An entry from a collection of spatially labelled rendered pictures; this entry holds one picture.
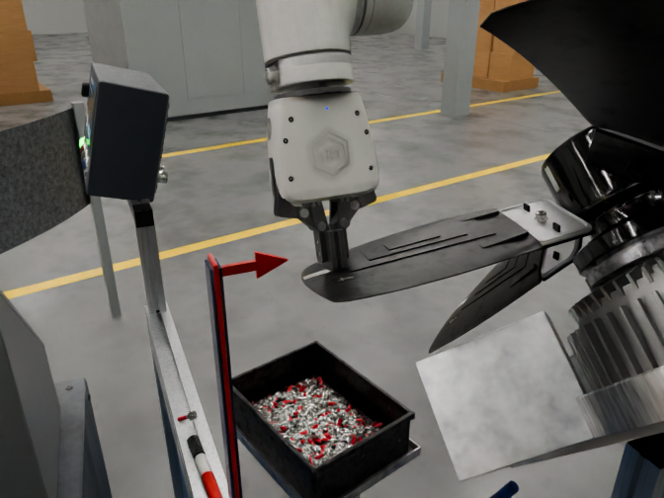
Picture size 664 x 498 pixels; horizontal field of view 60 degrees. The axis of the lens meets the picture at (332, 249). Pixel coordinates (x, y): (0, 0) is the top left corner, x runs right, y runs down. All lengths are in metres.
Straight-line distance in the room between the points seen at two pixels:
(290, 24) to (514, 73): 8.38
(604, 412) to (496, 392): 0.11
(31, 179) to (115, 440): 0.96
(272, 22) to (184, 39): 6.19
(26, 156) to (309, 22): 1.84
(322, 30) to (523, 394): 0.41
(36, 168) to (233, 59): 4.87
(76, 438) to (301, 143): 0.42
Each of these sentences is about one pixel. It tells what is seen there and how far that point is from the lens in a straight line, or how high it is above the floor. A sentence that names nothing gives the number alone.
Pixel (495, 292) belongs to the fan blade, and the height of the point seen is 1.01.
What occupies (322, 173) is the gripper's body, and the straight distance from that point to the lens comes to 0.54.
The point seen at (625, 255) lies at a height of 1.16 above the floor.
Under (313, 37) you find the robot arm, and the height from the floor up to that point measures 1.35.
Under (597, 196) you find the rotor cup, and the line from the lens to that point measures 0.64.
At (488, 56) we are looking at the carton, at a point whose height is 0.44.
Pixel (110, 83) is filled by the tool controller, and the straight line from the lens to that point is 1.00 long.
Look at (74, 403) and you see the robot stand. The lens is 0.78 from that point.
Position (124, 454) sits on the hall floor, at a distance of 2.10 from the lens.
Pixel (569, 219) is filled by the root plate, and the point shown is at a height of 1.17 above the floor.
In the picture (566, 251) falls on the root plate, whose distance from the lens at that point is 0.73.
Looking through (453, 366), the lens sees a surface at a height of 1.02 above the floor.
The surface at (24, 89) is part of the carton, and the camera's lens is 8.52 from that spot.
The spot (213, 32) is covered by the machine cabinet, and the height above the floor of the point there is 0.91.
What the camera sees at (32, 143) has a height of 0.88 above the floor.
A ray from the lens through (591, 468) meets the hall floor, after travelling 2.11.
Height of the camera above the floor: 1.39
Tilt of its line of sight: 25 degrees down
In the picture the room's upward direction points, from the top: straight up
